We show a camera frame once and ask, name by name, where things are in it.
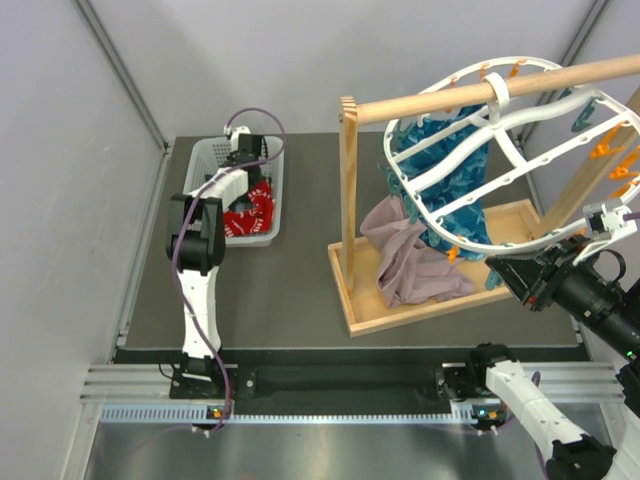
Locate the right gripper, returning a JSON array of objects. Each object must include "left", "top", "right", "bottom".
[{"left": 487, "top": 228, "right": 640, "bottom": 355}]

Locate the red patterned sock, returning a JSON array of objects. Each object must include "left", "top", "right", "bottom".
[{"left": 223, "top": 180, "right": 275, "bottom": 238}]

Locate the white clip hanger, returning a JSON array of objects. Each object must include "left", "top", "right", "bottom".
[{"left": 383, "top": 57, "right": 639, "bottom": 260}]

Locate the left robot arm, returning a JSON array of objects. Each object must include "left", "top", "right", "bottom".
[{"left": 166, "top": 127, "right": 268, "bottom": 399}]

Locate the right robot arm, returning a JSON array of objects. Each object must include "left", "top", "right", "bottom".
[{"left": 466, "top": 235, "right": 639, "bottom": 479}]

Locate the white plastic basket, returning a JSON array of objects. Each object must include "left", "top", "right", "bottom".
[{"left": 182, "top": 135, "right": 286, "bottom": 250}]

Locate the mauve cloth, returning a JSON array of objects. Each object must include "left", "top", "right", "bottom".
[{"left": 360, "top": 195, "right": 475, "bottom": 308}]

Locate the blue patterned cloth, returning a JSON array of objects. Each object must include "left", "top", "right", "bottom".
[{"left": 392, "top": 105, "right": 491, "bottom": 245}]

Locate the wooden rack stand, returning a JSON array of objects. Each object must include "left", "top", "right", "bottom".
[{"left": 328, "top": 55, "right": 639, "bottom": 335}]

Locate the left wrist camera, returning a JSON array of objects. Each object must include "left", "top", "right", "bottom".
[{"left": 223, "top": 125, "right": 251, "bottom": 150}]

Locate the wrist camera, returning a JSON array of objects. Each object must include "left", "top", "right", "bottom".
[
  {"left": 572, "top": 198, "right": 639, "bottom": 266},
  {"left": 223, "top": 125, "right": 251, "bottom": 150}
]

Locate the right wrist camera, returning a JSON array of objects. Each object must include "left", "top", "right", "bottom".
[{"left": 572, "top": 198, "right": 639, "bottom": 266}]

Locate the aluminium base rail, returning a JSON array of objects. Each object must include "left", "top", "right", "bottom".
[{"left": 79, "top": 362, "right": 621, "bottom": 426}]

